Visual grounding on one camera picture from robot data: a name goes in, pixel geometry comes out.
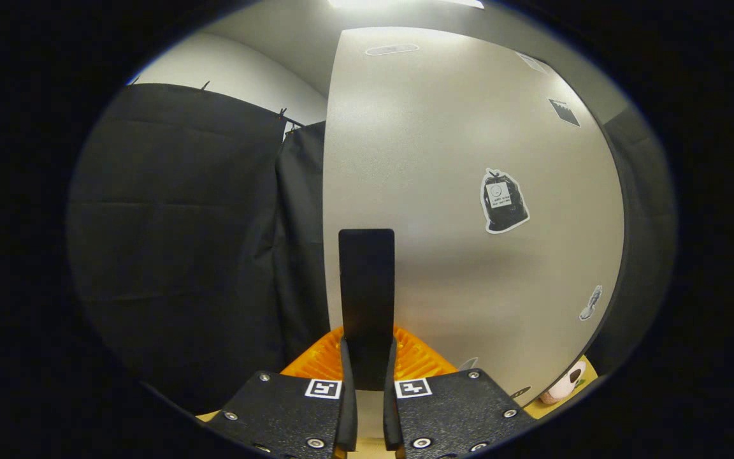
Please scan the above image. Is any black backdrop cloth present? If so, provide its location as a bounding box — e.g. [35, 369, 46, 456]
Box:
[66, 83, 679, 415]

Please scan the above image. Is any black cabinet door handle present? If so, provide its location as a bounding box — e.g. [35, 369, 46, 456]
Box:
[338, 228, 396, 391]

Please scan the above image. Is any pink plush slipper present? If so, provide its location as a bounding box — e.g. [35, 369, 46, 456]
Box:
[539, 361, 588, 405]

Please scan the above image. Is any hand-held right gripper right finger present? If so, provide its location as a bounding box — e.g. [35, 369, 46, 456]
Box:
[383, 326, 537, 459]

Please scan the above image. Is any ceiling light panel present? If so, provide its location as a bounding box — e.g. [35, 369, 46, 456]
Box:
[329, 0, 486, 10]

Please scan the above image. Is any white cabinet door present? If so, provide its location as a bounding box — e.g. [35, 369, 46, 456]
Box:
[322, 27, 626, 409]

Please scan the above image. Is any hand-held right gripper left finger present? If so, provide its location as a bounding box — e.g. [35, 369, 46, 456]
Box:
[205, 326, 359, 459]

